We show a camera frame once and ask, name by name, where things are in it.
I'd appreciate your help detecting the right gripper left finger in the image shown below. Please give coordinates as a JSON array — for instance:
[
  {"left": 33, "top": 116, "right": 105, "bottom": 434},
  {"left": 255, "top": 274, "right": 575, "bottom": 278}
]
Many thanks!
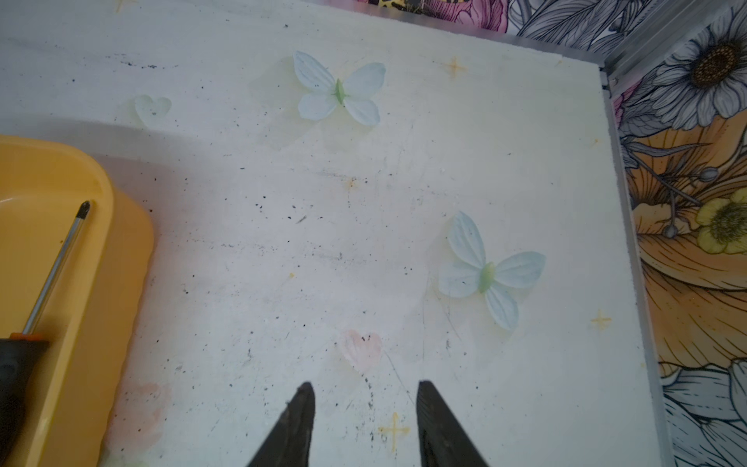
[{"left": 248, "top": 381, "right": 315, "bottom": 467}]

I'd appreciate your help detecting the black orange handled screwdriver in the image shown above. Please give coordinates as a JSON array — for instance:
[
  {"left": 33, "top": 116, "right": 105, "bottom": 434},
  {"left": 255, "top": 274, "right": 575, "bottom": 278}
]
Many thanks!
[{"left": 1, "top": 200, "right": 91, "bottom": 464}]

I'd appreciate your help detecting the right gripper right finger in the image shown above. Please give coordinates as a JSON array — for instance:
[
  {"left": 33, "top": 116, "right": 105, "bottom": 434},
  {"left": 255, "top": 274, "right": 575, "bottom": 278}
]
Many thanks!
[{"left": 416, "top": 381, "right": 488, "bottom": 467}]

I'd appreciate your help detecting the yellow plastic bin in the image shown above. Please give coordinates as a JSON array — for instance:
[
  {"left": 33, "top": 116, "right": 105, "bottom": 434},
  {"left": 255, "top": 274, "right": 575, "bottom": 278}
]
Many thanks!
[{"left": 1, "top": 135, "right": 154, "bottom": 466}]

